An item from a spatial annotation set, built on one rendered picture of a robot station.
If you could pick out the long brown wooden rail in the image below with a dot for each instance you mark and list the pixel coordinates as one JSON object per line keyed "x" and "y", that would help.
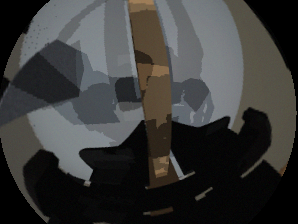
{"x": 153, "y": 79}

